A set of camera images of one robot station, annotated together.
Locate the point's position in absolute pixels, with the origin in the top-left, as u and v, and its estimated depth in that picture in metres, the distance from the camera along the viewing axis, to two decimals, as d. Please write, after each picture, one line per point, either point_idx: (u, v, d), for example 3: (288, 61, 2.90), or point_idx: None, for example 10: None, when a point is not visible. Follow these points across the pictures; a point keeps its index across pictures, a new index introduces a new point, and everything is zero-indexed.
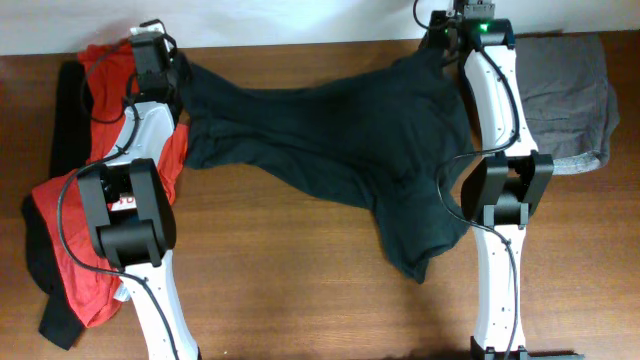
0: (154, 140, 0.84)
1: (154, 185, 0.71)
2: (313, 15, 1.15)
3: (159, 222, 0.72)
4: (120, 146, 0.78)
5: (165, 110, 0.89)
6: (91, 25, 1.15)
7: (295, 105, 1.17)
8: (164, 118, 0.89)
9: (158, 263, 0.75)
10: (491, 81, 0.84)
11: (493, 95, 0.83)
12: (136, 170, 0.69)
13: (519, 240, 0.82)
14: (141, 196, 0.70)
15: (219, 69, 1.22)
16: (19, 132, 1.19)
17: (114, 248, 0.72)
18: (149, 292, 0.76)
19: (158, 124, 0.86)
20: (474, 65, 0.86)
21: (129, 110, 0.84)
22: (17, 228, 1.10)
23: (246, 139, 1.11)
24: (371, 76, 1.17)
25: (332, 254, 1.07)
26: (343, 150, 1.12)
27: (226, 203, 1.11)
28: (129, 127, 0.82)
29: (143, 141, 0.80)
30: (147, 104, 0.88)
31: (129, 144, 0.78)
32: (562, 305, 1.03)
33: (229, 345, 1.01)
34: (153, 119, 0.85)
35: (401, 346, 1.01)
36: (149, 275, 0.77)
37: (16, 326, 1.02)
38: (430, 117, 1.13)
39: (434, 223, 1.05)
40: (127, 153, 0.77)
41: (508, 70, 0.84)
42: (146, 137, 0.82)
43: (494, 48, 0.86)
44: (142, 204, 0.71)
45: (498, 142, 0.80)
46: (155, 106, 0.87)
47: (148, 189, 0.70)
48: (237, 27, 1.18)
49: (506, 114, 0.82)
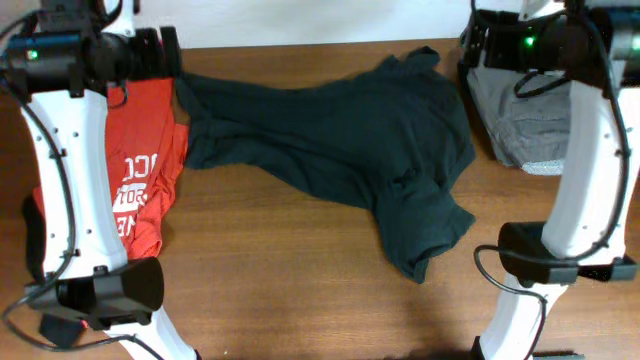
0: (93, 173, 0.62)
1: (126, 296, 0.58)
2: (312, 13, 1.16)
3: (141, 309, 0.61)
4: (56, 233, 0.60)
5: (86, 110, 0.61)
6: None
7: (294, 103, 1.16)
8: (96, 117, 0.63)
9: (147, 321, 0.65)
10: (607, 151, 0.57)
11: (599, 174, 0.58)
12: (102, 287, 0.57)
13: (557, 294, 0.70)
14: (113, 307, 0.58)
15: (219, 68, 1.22)
16: (20, 132, 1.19)
17: (99, 325, 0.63)
18: (140, 344, 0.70)
19: (90, 148, 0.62)
20: (591, 109, 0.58)
21: (35, 129, 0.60)
22: (18, 227, 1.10)
23: (245, 139, 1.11)
24: (371, 75, 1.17)
25: (331, 254, 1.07)
26: (342, 150, 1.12)
27: (226, 204, 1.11)
28: (55, 168, 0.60)
29: (90, 219, 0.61)
30: (50, 108, 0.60)
31: (73, 233, 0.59)
32: (561, 305, 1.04)
33: (229, 345, 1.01)
34: (76, 148, 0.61)
35: (400, 346, 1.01)
36: (139, 331, 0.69)
37: (16, 326, 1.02)
38: (430, 118, 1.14)
39: (434, 224, 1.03)
40: (77, 251, 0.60)
41: (637, 137, 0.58)
42: (85, 187, 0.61)
43: (633, 96, 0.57)
44: (113, 311, 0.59)
45: (575, 245, 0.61)
46: (68, 116, 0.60)
47: (123, 302, 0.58)
48: (238, 26, 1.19)
49: (603, 207, 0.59)
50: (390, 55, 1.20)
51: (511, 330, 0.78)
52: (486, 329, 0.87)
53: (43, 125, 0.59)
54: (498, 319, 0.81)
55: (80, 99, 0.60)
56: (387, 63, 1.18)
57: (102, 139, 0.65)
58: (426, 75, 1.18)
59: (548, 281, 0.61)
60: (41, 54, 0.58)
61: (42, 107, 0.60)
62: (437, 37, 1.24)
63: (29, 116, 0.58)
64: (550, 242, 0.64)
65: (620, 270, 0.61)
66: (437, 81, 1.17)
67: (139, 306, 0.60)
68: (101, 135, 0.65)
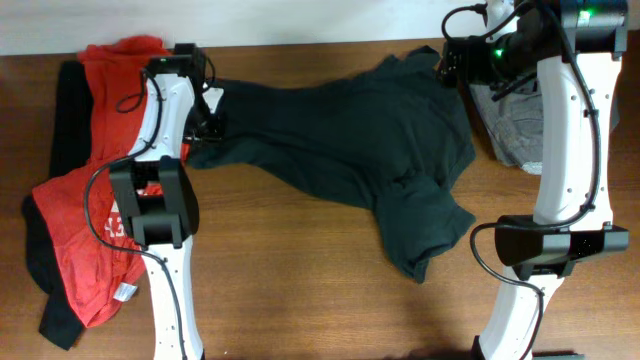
0: (179, 122, 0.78)
1: (182, 184, 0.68)
2: (311, 13, 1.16)
3: (184, 211, 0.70)
4: (146, 138, 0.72)
5: (187, 85, 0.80)
6: (92, 25, 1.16)
7: (294, 103, 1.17)
8: (188, 94, 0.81)
9: (179, 245, 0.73)
10: (575, 112, 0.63)
11: (574, 134, 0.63)
12: (164, 168, 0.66)
13: (554, 286, 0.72)
14: (168, 194, 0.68)
15: (219, 69, 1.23)
16: (19, 132, 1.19)
17: (143, 227, 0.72)
18: (167, 273, 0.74)
19: (181, 103, 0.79)
20: (556, 76, 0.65)
21: (150, 84, 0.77)
22: (17, 227, 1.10)
23: (245, 139, 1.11)
24: (372, 75, 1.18)
25: (332, 255, 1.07)
26: (343, 149, 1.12)
27: (226, 204, 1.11)
28: (153, 106, 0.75)
29: (168, 130, 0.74)
30: (167, 77, 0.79)
31: (155, 135, 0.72)
32: (561, 305, 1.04)
33: (230, 345, 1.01)
34: (175, 100, 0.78)
35: (400, 346, 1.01)
36: (169, 256, 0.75)
37: (15, 326, 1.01)
38: (430, 117, 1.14)
39: (434, 224, 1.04)
40: (154, 147, 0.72)
41: (602, 96, 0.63)
42: (171, 120, 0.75)
43: (588, 58, 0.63)
44: (168, 197, 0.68)
45: (564, 208, 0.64)
46: (175, 82, 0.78)
47: (175, 189, 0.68)
48: (237, 27, 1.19)
49: (584, 168, 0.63)
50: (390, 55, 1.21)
51: (508, 329, 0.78)
52: (485, 329, 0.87)
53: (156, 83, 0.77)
54: (495, 320, 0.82)
55: (184, 78, 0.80)
56: (388, 62, 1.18)
57: (186, 115, 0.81)
58: (425, 75, 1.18)
59: (545, 249, 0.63)
60: (169, 61, 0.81)
61: (162, 77, 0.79)
62: (436, 37, 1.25)
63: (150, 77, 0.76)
64: (541, 213, 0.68)
65: (610, 237, 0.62)
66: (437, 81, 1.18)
67: (184, 206, 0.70)
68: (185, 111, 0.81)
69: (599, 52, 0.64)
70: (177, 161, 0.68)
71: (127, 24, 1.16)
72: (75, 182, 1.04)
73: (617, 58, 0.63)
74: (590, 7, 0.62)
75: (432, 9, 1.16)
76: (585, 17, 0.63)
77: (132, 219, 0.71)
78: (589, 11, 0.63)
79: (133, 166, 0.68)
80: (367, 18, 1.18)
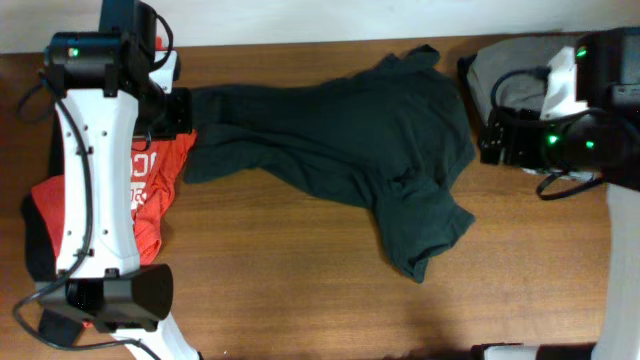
0: (121, 184, 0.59)
1: (136, 300, 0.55)
2: (310, 12, 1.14)
3: (149, 313, 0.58)
4: (72, 232, 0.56)
5: (116, 102, 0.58)
6: (89, 23, 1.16)
7: (292, 102, 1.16)
8: (126, 111, 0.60)
9: (153, 328, 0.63)
10: None
11: None
12: (112, 292, 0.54)
13: None
14: (124, 310, 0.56)
15: (221, 68, 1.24)
16: (17, 130, 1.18)
17: (106, 325, 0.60)
18: (144, 348, 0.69)
19: (118, 143, 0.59)
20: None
21: (62, 120, 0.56)
22: (15, 227, 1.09)
23: (243, 144, 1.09)
24: (371, 73, 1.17)
25: (331, 255, 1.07)
26: (341, 150, 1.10)
27: (225, 206, 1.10)
28: (74, 167, 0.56)
29: (107, 221, 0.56)
30: (83, 91, 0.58)
31: (88, 237, 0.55)
32: (560, 305, 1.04)
33: (230, 345, 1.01)
34: (107, 143, 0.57)
35: (399, 345, 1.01)
36: (143, 336, 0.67)
37: (14, 325, 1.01)
38: (430, 116, 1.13)
39: (434, 223, 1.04)
40: (92, 253, 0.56)
41: None
42: (108, 196, 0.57)
43: None
44: (124, 309, 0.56)
45: None
46: (100, 108, 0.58)
47: (129, 306, 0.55)
48: (237, 26, 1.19)
49: None
50: (390, 55, 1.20)
51: None
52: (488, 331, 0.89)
53: (68, 116, 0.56)
54: None
55: (115, 93, 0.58)
56: (388, 63, 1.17)
57: (125, 135, 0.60)
58: (425, 73, 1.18)
59: None
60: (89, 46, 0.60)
61: (78, 89, 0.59)
62: (436, 37, 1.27)
63: (58, 102, 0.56)
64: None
65: None
66: (437, 79, 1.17)
67: (148, 311, 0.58)
68: (129, 138, 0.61)
69: None
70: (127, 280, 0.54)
71: None
72: None
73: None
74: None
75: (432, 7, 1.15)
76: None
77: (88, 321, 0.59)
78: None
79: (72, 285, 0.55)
80: (367, 17, 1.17)
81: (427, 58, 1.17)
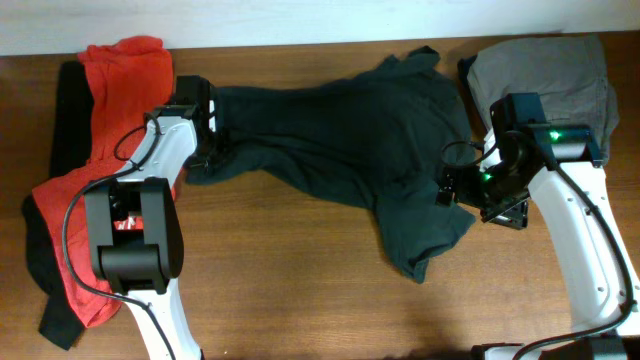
0: (173, 158, 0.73)
1: (164, 208, 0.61)
2: (310, 13, 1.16)
3: (165, 245, 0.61)
4: (134, 161, 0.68)
5: (187, 129, 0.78)
6: (90, 24, 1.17)
7: (294, 104, 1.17)
8: (187, 137, 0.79)
9: (163, 290, 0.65)
10: (577, 214, 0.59)
11: (581, 233, 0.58)
12: (147, 190, 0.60)
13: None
14: (148, 220, 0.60)
15: (222, 67, 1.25)
16: (19, 131, 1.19)
17: (118, 276, 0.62)
18: (151, 317, 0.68)
19: (180, 141, 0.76)
20: (547, 182, 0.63)
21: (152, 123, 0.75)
22: (16, 228, 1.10)
23: (246, 146, 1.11)
24: (370, 75, 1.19)
25: (332, 255, 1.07)
26: (342, 151, 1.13)
27: (226, 206, 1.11)
28: (150, 139, 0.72)
29: (161, 157, 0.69)
30: (170, 119, 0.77)
31: (146, 159, 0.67)
32: (562, 305, 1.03)
33: (230, 345, 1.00)
34: (175, 136, 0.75)
35: (400, 346, 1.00)
36: (153, 300, 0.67)
37: (17, 324, 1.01)
38: (430, 117, 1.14)
39: (434, 224, 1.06)
40: (141, 169, 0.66)
41: (598, 197, 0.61)
42: (166, 151, 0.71)
43: (574, 165, 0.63)
44: (147, 227, 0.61)
45: (603, 313, 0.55)
46: (179, 123, 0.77)
47: (158, 213, 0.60)
48: (238, 27, 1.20)
49: (610, 268, 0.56)
50: (390, 56, 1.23)
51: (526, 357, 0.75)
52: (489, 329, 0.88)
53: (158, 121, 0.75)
54: None
55: (187, 120, 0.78)
56: (388, 63, 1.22)
57: (183, 155, 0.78)
58: (424, 76, 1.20)
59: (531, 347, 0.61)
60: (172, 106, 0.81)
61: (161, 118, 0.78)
62: (434, 38, 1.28)
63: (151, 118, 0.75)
64: (581, 312, 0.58)
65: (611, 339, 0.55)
66: (436, 80, 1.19)
67: (165, 238, 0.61)
68: (185, 149, 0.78)
69: (578, 161, 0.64)
70: (162, 183, 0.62)
71: (127, 24, 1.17)
72: (75, 182, 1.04)
73: (597, 166, 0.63)
74: (561, 130, 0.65)
75: (431, 9, 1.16)
76: (556, 137, 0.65)
77: (103, 264, 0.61)
78: (559, 131, 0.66)
79: (114, 187, 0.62)
80: (366, 18, 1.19)
81: (424, 61, 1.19)
